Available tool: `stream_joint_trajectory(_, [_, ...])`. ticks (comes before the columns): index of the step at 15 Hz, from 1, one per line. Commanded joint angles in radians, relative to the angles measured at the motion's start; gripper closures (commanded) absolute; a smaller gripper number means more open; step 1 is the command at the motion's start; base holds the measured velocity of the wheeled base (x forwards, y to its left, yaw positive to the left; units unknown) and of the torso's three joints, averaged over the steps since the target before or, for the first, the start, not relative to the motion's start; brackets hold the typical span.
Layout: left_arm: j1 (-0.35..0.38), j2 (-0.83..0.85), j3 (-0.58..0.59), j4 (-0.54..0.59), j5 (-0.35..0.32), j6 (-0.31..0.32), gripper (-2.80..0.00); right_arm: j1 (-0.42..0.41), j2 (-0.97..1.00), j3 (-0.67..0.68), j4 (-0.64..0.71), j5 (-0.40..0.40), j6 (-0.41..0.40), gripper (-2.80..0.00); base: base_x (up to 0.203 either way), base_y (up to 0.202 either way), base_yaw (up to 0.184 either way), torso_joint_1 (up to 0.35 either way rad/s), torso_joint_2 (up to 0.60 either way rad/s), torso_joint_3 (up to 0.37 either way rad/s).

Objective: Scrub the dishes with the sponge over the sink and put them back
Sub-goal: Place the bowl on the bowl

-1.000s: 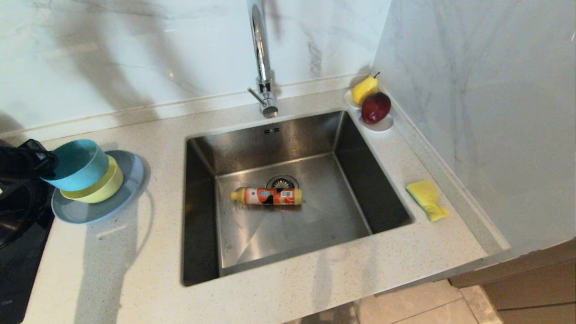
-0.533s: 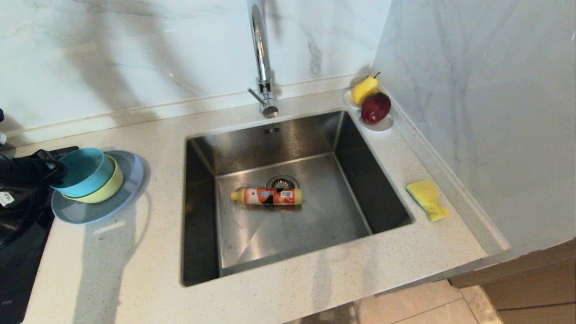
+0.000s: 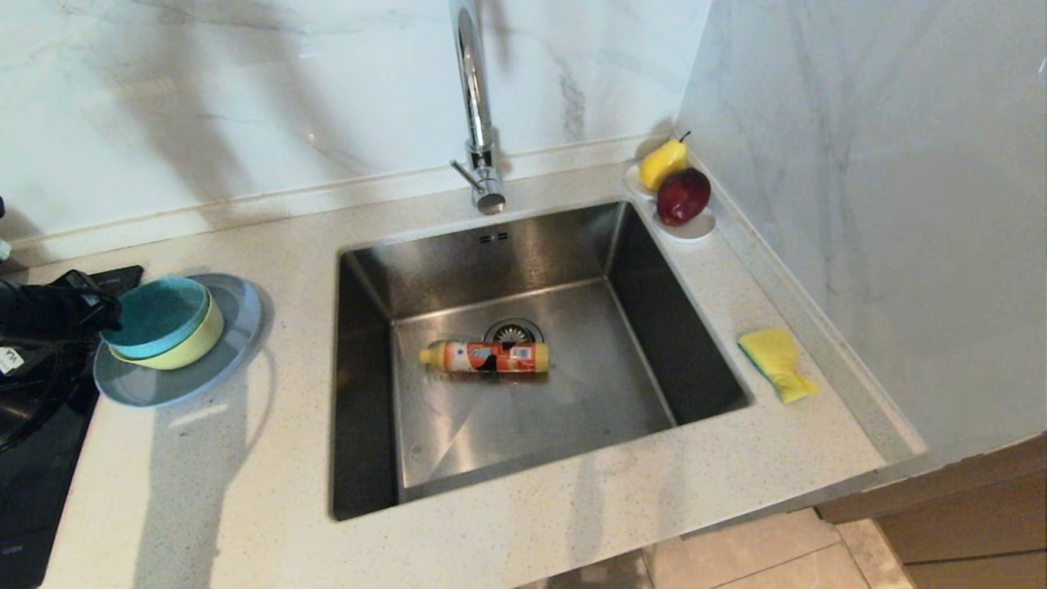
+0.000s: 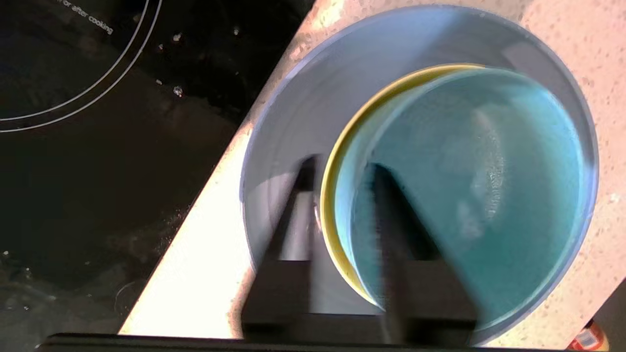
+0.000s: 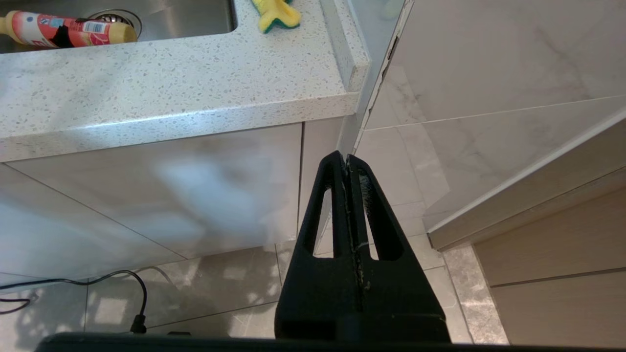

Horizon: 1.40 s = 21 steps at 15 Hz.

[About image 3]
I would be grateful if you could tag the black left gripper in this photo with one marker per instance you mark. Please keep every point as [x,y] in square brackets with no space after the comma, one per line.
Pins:
[37,315]

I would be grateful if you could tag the light blue bowl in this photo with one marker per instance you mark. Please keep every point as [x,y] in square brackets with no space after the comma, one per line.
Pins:
[159,315]

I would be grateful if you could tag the pale yellow bowl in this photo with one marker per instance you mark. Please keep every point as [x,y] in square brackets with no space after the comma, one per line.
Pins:
[204,339]

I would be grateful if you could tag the blue-grey plate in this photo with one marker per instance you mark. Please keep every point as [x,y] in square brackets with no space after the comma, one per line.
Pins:
[237,343]

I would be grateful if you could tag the orange dish soap bottle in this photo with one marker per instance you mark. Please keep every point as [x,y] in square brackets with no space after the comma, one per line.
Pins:
[491,357]

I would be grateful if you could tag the chrome faucet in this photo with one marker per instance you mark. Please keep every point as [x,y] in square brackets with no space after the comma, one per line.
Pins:
[474,82]

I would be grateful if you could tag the yellow sponge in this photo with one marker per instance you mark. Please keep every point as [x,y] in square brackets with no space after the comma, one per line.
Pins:
[773,353]

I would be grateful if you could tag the metal sink drain strainer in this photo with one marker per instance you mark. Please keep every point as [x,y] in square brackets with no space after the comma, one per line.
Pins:
[515,330]

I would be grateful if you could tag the stainless steel sink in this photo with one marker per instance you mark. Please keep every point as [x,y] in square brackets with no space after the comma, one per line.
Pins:
[654,327]

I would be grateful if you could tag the black induction cooktop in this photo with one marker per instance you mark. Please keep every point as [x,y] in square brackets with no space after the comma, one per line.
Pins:
[41,491]

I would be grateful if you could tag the yellow pear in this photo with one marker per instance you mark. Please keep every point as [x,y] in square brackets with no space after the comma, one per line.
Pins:
[661,166]

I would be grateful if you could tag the dark red apple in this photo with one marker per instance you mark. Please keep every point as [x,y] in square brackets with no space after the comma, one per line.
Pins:
[683,196]

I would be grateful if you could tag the wooden cabinet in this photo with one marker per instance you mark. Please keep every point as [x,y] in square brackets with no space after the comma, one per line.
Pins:
[965,523]

